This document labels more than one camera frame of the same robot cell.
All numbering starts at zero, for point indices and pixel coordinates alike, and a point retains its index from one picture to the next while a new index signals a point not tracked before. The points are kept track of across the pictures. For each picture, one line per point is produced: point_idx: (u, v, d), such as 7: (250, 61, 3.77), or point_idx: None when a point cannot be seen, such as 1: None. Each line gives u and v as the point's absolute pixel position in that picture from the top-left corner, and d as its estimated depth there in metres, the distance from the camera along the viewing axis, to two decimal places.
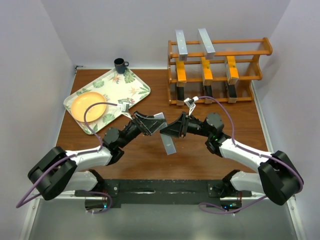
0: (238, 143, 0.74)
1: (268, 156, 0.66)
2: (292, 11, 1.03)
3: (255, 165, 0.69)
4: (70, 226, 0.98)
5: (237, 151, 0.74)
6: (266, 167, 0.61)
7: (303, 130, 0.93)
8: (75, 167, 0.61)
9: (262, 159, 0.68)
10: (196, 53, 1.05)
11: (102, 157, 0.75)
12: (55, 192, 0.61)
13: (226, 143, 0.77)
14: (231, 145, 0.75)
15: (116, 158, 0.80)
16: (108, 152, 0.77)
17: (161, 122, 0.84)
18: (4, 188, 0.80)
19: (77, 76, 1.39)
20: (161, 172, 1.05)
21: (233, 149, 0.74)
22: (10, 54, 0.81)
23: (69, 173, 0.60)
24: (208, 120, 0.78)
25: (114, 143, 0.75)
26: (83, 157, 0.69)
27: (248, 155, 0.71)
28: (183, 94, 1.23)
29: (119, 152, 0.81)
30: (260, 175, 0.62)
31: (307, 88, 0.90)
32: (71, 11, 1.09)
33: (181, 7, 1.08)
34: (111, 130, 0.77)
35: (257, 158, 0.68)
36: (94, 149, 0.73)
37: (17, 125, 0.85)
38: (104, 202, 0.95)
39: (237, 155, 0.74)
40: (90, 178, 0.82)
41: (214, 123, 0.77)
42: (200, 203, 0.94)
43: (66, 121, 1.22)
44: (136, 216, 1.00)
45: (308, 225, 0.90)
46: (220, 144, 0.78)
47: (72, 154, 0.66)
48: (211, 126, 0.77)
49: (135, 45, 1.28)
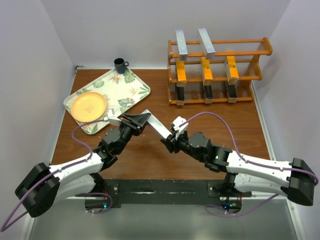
0: (248, 159, 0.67)
1: (291, 170, 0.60)
2: (292, 11, 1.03)
3: (280, 181, 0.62)
4: (70, 226, 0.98)
5: (251, 169, 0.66)
6: (299, 185, 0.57)
7: (302, 130, 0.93)
8: (57, 184, 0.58)
9: (284, 173, 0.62)
10: (196, 54, 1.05)
11: (92, 166, 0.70)
12: (42, 208, 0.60)
13: (232, 162, 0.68)
14: (239, 162, 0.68)
15: (109, 163, 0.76)
16: (99, 160, 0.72)
17: (147, 115, 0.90)
18: (4, 188, 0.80)
19: (77, 76, 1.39)
20: (161, 172, 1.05)
21: (246, 166, 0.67)
22: (10, 54, 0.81)
23: (50, 192, 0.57)
24: (191, 140, 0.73)
25: (113, 143, 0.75)
26: (69, 171, 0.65)
27: (266, 171, 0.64)
28: (183, 94, 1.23)
29: (113, 157, 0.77)
30: (289, 190, 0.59)
31: (307, 88, 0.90)
32: (71, 11, 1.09)
33: (181, 7, 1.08)
34: (112, 130, 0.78)
35: (279, 172, 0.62)
36: (82, 159, 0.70)
37: (17, 125, 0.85)
38: (104, 202, 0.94)
39: (253, 172, 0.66)
40: (87, 182, 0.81)
41: (198, 142, 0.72)
42: (204, 206, 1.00)
43: (66, 121, 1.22)
44: (136, 217, 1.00)
45: (309, 226, 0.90)
46: (227, 164, 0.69)
47: (56, 171, 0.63)
48: (198, 147, 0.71)
49: (135, 45, 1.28)
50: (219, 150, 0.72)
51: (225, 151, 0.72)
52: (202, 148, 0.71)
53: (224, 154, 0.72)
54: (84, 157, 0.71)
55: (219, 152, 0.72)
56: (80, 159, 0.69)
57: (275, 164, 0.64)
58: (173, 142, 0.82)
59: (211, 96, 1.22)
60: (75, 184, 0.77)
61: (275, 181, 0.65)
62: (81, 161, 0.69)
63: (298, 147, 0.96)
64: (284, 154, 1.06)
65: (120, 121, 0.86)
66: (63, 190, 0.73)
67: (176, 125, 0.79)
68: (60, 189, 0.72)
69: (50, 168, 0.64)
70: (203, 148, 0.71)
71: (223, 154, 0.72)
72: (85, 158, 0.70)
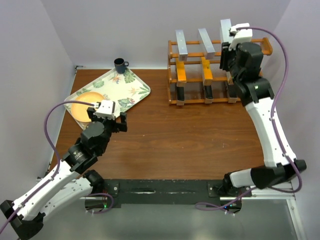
0: (274, 120, 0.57)
1: (290, 162, 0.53)
2: (292, 11, 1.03)
3: (270, 157, 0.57)
4: (70, 226, 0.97)
5: (267, 127, 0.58)
6: (278, 175, 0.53)
7: (300, 130, 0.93)
8: (21, 223, 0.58)
9: (282, 158, 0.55)
10: (197, 53, 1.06)
11: (62, 181, 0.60)
12: (35, 230, 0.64)
13: (261, 107, 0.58)
14: (266, 112, 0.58)
15: (87, 164, 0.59)
16: (68, 172, 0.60)
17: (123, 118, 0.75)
18: (5, 187, 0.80)
19: (77, 76, 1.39)
20: (160, 172, 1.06)
21: (265, 121, 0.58)
22: (10, 54, 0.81)
23: (20, 228, 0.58)
24: (246, 46, 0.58)
25: (94, 139, 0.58)
26: (33, 201, 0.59)
27: (271, 141, 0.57)
28: (183, 94, 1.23)
29: (93, 157, 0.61)
30: (269, 169, 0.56)
31: (306, 89, 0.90)
32: (71, 11, 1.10)
33: (181, 7, 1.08)
34: (94, 123, 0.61)
35: (278, 155, 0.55)
36: (47, 179, 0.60)
37: (17, 125, 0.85)
38: (104, 202, 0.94)
39: (262, 129, 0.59)
40: (82, 189, 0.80)
41: (251, 50, 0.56)
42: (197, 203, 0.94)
43: (66, 121, 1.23)
44: (136, 217, 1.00)
45: (308, 226, 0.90)
46: (254, 101, 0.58)
47: (17, 208, 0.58)
48: (245, 53, 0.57)
49: (136, 45, 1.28)
50: (262, 81, 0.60)
51: (268, 89, 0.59)
52: (247, 59, 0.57)
53: (264, 87, 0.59)
54: (49, 176, 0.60)
55: (261, 83, 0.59)
56: (43, 182, 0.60)
57: (285, 146, 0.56)
58: (224, 51, 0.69)
59: (211, 96, 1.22)
60: (68, 195, 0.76)
61: (266, 153, 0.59)
62: (45, 183, 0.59)
63: (296, 146, 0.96)
64: None
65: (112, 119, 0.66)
66: (53, 206, 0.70)
67: (235, 27, 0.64)
68: (49, 206, 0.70)
69: (14, 203, 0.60)
70: (248, 56, 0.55)
71: (265, 88, 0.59)
72: (49, 178, 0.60)
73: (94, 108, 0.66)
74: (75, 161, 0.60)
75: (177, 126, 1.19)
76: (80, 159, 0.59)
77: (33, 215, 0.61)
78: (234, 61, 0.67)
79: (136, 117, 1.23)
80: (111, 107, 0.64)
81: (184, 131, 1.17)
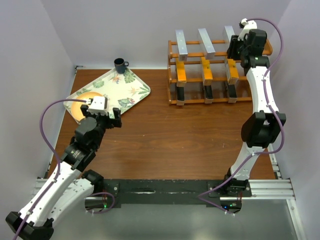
0: (266, 80, 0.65)
1: (273, 112, 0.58)
2: (291, 12, 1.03)
3: (256, 107, 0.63)
4: (70, 227, 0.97)
5: (257, 84, 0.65)
6: (258, 118, 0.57)
7: (300, 131, 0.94)
8: (34, 229, 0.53)
9: (265, 107, 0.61)
10: (197, 53, 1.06)
11: (65, 181, 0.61)
12: (45, 237, 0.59)
13: (257, 71, 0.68)
14: (260, 75, 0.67)
15: (86, 160, 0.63)
16: (69, 171, 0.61)
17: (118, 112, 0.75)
18: (6, 187, 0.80)
19: (77, 76, 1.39)
20: (160, 172, 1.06)
21: (258, 80, 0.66)
22: (9, 54, 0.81)
23: (32, 236, 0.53)
24: (252, 29, 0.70)
25: (89, 134, 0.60)
26: (41, 205, 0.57)
27: (259, 95, 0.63)
28: (183, 94, 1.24)
29: (91, 153, 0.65)
30: (252, 117, 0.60)
31: (305, 89, 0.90)
32: (71, 11, 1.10)
33: (181, 6, 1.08)
34: (86, 119, 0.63)
35: (262, 105, 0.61)
36: (50, 181, 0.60)
37: (18, 125, 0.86)
38: (104, 202, 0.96)
39: (254, 85, 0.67)
40: (84, 189, 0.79)
41: (257, 31, 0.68)
42: (198, 199, 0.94)
43: (66, 121, 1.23)
44: (136, 217, 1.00)
45: (307, 227, 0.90)
46: (252, 66, 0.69)
47: (26, 216, 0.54)
48: (252, 33, 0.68)
49: (136, 45, 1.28)
50: (263, 58, 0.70)
51: (266, 62, 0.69)
52: (252, 38, 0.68)
53: (263, 61, 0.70)
54: (51, 179, 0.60)
55: (262, 59, 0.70)
56: (47, 186, 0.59)
57: (271, 101, 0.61)
58: (233, 41, 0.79)
59: (211, 97, 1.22)
60: (70, 198, 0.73)
61: (254, 108, 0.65)
62: (49, 186, 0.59)
63: (296, 147, 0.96)
64: (284, 154, 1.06)
65: (106, 114, 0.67)
66: (59, 210, 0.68)
67: (244, 19, 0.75)
68: (56, 210, 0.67)
69: (21, 213, 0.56)
70: (253, 35, 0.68)
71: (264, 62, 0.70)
72: (52, 181, 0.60)
73: (87, 105, 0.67)
74: (74, 160, 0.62)
75: (177, 126, 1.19)
76: (78, 157, 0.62)
77: (43, 221, 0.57)
78: (242, 47, 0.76)
79: (137, 117, 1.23)
80: (104, 103, 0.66)
81: (184, 131, 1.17)
